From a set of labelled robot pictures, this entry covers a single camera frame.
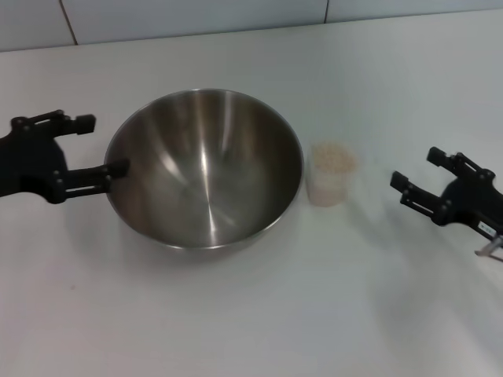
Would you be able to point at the stainless steel mixing bowl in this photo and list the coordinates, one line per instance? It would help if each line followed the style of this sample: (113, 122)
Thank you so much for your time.
(204, 169)

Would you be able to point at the clear plastic cup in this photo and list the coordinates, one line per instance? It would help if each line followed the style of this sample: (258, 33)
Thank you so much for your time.
(328, 188)

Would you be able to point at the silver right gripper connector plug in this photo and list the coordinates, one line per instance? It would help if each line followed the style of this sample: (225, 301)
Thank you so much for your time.
(491, 246)

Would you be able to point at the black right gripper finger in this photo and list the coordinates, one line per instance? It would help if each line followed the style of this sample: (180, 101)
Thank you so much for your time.
(440, 156)
(420, 196)

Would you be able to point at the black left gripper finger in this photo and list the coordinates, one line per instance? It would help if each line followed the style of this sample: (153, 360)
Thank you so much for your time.
(84, 125)
(98, 176)

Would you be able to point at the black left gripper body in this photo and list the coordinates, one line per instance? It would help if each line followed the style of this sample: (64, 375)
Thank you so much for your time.
(31, 165)

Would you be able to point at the beige rice grains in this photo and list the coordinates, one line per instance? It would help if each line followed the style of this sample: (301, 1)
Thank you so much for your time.
(334, 157)

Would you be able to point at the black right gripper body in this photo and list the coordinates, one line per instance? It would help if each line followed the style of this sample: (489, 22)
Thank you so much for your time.
(475, 200)

